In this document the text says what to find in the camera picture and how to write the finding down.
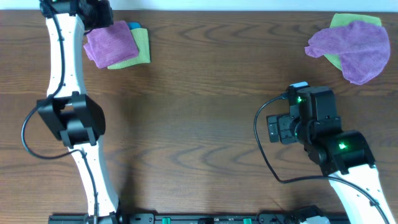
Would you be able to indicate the light green cloth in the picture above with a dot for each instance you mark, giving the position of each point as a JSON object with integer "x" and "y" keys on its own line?
{"x": 344, "y": 19}

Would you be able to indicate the folded green cloth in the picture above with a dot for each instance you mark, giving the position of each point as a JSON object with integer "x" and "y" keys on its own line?
{"x": 141, "y": 38}

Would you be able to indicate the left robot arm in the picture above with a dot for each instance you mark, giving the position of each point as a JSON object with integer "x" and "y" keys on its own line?
{"x": 69, "y": 113}

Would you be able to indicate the pink purple microfiber cloth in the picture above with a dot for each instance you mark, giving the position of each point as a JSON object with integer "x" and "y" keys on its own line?
{"x": 109, "y": 45}

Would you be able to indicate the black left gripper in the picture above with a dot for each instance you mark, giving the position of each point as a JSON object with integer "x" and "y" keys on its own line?
{"x": 106, "y": 10}

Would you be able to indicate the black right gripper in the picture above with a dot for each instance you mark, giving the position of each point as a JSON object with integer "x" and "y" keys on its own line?
{"x": 282, "y": 121}

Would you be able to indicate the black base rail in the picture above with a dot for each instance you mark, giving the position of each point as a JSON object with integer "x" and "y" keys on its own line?
{"x": 149, "y": 218}

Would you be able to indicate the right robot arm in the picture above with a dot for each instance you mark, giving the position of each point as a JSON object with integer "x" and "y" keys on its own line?
{"x": 344, "y": 157}

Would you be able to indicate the blue cloth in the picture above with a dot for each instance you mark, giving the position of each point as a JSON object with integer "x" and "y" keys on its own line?
{"x": 133, "y": 25}

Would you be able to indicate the dark purple crumpled cloth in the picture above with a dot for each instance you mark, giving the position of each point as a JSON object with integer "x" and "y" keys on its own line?
{"x": 363, "y": 49}

